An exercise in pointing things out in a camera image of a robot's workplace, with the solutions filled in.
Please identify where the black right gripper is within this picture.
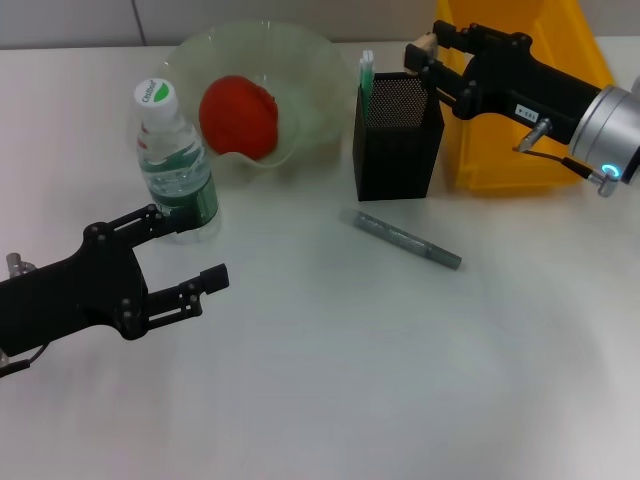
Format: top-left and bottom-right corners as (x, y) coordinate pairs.
(403, 19), (602, 147)

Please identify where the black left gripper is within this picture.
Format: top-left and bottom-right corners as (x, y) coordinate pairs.
(0, 202), (231, 356)

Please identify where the beige eraser with label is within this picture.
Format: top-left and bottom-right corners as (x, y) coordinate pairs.
(408, 32), (437, 77)

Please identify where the green utility knife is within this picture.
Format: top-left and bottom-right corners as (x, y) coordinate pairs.
(358, 49), (377, 121)

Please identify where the clear plastic water bottle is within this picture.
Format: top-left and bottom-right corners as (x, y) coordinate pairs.
(132, 78), (222, 245)

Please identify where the orange fruit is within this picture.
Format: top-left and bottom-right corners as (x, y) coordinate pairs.
(198, 74), (281, 162)

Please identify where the grey marker pen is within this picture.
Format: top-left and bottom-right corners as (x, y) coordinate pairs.
(339, 208), (463, 272)

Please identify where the black mesh pen holder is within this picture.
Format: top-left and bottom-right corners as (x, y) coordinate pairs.
(352, 70), (446, 202)

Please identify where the translucent green fruit bowl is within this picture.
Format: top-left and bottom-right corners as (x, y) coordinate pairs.
(158, 19), (352, 177)

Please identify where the yellow plastic storage bin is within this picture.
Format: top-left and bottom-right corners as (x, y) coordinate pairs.
(432, 0), (615, 192)

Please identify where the left gripper cable with plug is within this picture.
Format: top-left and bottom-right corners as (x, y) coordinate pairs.
(0, 252), (51, 377)

